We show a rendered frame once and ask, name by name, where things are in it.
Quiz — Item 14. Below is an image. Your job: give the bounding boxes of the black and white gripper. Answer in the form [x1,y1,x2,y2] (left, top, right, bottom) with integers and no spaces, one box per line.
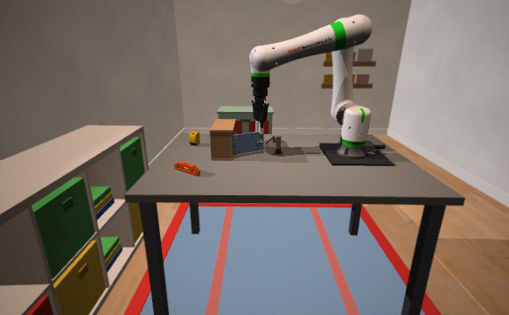
[252,88,269,134]

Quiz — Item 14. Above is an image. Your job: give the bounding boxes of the yellow tape measure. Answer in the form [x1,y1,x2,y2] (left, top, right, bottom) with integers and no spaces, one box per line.
[189,132,199,145]

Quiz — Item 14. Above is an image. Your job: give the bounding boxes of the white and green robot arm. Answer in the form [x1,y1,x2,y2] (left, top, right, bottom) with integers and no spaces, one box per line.
[249,15,386,159]

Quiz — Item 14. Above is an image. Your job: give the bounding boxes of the orange torpedo level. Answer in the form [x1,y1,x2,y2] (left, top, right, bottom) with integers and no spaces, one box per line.
[174,162,200,177]

